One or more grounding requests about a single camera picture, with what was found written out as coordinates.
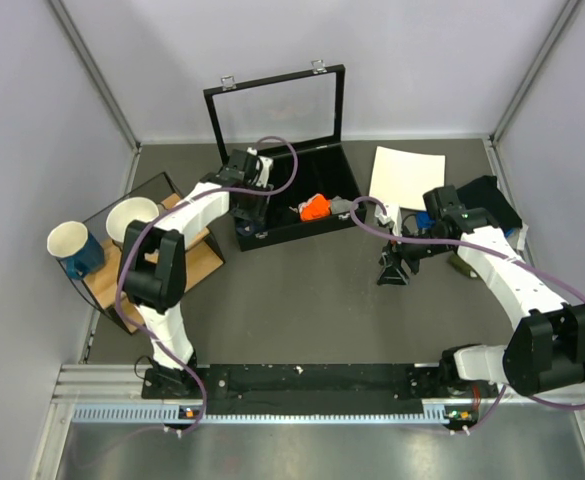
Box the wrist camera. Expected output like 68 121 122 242
375 203 402 236
247 147 273 189

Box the white garment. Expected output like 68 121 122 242
506 223 528 252

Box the orange rolled garment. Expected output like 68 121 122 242
298 193 332 222

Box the navy underwear with cream waistband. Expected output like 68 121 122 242
236 222 254 237

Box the white saucer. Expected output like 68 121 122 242
156 202 168 214

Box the bright blue underwear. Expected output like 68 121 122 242
415 212 435 229

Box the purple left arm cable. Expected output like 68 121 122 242
114 135 301 436

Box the grey rolled garment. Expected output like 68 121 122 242
329 196 357 215

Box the blue mug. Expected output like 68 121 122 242
46 221 106 280

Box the grey slotted cable duct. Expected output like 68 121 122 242
71 400 476 427

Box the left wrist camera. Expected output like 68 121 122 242
247 147 273 189

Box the white ceramic bowl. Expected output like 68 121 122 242
106 197 160 245

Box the white square plate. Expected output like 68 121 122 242
369 146 446 211

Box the black rolled garment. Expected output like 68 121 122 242
269 206 301 228

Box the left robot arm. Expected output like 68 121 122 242
118 148 273 397

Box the black compartment box with lid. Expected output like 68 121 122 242
203 61 366 251

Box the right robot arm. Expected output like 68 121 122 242
375 186 585 397

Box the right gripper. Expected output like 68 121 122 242
376 222 451 286

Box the wooden shelf with black frame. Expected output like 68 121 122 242
66 172 225 335

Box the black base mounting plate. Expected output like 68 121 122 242
140 362 498 414

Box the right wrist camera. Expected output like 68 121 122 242
375 203 402 236

